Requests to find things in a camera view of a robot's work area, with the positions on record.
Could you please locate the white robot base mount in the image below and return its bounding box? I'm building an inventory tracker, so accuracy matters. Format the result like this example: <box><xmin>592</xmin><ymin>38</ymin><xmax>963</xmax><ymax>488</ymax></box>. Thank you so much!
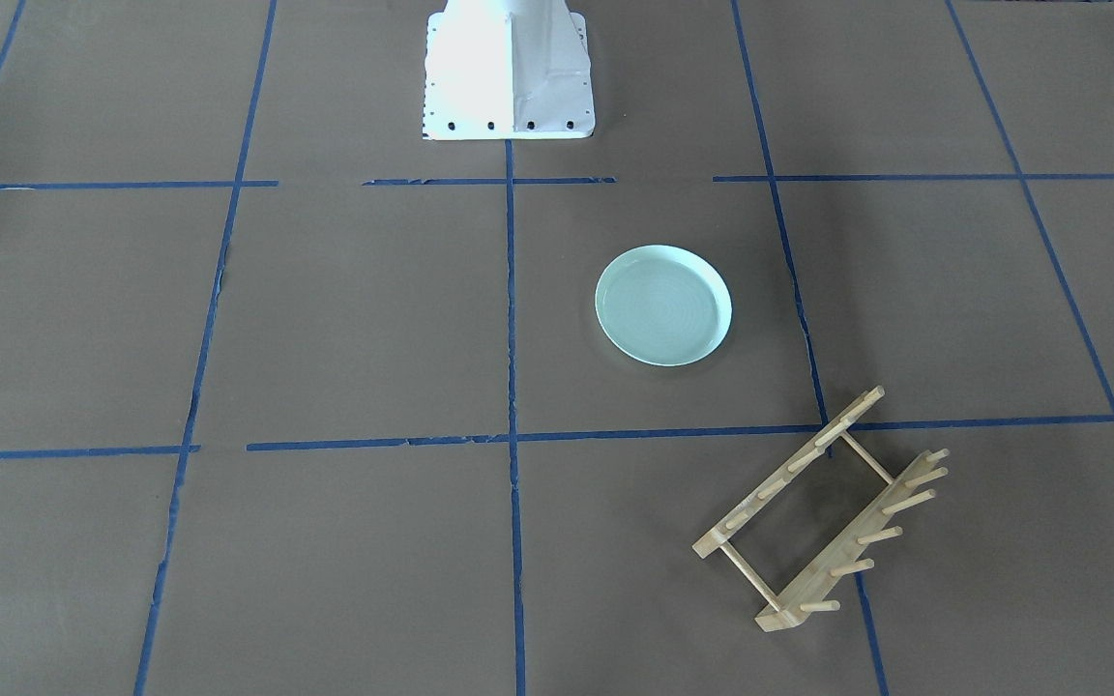
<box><xmin>422</xmin><ymin>1</ymin><xmax>597</xmax><ymax>141</ymax></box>

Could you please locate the light green plate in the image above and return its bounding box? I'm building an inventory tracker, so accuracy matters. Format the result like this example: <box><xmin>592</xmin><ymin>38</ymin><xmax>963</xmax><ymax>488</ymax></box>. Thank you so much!
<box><xmin>593</xmin><ymin>244</ymin><xmax>733</xmax><ymax>367</ymax></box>

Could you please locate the wooden dish rack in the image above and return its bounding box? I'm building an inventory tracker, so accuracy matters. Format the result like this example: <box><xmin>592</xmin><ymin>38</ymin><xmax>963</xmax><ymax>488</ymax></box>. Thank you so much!
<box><xmin>692</xmin><ymin>388</ymin><xmax>950</xmax><ymax>631</ymax></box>

